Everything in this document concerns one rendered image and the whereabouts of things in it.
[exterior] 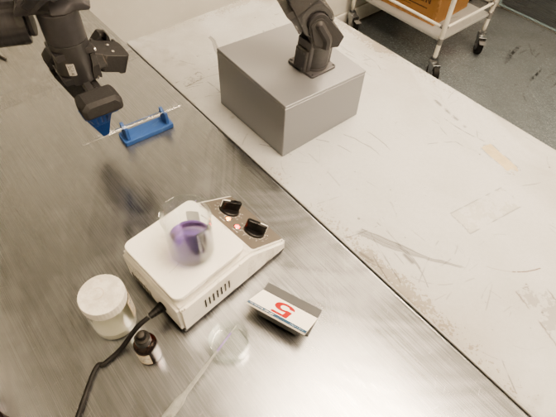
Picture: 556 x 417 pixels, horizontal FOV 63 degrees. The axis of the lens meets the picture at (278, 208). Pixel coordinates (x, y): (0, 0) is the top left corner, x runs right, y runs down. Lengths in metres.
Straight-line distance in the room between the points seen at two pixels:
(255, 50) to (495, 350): 0.64
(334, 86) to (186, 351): 0.51
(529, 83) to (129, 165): 2.47
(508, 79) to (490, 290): 2.27
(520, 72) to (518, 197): 2.17
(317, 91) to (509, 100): 2.05
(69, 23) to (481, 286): 0.71
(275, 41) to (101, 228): 0.47
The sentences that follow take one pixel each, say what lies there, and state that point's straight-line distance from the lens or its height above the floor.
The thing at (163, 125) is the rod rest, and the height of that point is 0.91.
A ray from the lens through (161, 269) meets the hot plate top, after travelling 0.61.
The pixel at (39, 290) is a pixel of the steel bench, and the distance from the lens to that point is 0.76.
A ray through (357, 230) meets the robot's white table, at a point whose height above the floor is 0.90.
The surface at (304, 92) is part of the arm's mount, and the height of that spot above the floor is 1.01.
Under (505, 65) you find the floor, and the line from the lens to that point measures 3.06.
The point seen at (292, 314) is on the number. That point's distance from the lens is 0.64.
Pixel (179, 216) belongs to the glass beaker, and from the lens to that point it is 0.60.
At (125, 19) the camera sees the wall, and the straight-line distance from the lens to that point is 2.14.
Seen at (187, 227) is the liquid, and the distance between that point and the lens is 0.61.
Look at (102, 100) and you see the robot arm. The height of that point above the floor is 1.07.
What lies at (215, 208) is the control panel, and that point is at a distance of 0.70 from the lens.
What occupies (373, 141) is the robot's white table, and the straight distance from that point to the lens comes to 0.91.
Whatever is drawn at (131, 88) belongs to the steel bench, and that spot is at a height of 0.90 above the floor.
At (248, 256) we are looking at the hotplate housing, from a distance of 0.64.
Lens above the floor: 1.50
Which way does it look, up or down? 52 degrees down
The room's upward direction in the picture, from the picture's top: 3 degrees clockwise
